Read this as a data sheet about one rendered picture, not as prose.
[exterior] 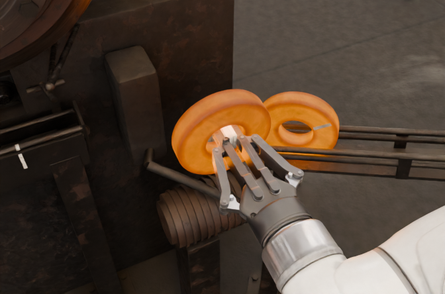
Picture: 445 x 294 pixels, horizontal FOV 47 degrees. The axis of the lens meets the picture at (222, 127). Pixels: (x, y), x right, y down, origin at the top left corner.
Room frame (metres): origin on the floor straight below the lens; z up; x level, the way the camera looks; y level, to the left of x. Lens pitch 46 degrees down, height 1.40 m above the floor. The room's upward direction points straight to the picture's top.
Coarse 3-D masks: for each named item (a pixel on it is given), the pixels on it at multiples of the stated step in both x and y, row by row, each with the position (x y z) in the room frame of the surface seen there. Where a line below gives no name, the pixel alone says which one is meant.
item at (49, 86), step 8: (72, 32) 0.73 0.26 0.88; (72, 40) 0.70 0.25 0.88; (56, 48) 0.70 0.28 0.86; (64, 48) 0.67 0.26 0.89; (64, 56) 0.64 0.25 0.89; (56, 64) 0.62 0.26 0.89; (48, 72) 0.60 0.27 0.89; (56, 72) 0.59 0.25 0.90; (48, 80) 0.57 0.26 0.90; (56, 80) 0.58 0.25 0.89; (48, 88) 0.55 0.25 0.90; (48, 96) 0.57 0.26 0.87
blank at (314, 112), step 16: (272, 96) 0.69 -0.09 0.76; (288, 96) 0.67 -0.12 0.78; (304, 96) 0.67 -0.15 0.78; (272, 112) 0.66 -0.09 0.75; (288, 112) 0.65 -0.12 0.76; (304, 112) 0.64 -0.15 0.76; (320, 112) 0.64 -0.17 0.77; (272, 128) 0.66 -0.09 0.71; (320, 128) 0.64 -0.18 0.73; (336, 128) 0.63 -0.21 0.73; (272, 144) 0.66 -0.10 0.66; (288, 144) 0.65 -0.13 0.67; (304, 144) 0.64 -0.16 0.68; (320, 144) 0.64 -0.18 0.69
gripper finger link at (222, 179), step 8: (216, 152) 0.47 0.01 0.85; (216, 160) 0.46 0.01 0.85; (216, 168) 0.45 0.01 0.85; (224, 168) 0.44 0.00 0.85; (216, 176) 0.45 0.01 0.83; (224, 176) 0.43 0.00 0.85; (224, 184) 0.42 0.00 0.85; (224, 192) 0.41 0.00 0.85; (224, 200) 0.39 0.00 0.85; (224, 208) 0.39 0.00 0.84
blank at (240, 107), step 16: (208, 96) 0.54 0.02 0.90; (224, 96) 0.53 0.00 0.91; (240, 96) 0.54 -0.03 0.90; (256, 96) 0.56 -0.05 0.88; (192, 112) 0.52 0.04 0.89; (208, 112) 0.51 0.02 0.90; (224, 112) 0.51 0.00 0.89; (240, 112) 0.52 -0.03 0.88; (256, 112) 0.54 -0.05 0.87; (176, 128) 0.51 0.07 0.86; (192, 128) 0.49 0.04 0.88; (208, 128) 0.50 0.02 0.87; (240, 128) 0.55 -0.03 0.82; (256, 128) 0.54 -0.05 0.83; (176, 144) 0.50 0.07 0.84; (192, 144) 0.50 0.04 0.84; (208, 144) 0.53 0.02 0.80; (192, 160) 0.50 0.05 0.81; (208, 160) 0.51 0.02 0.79; (224, 160) 0.52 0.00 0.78
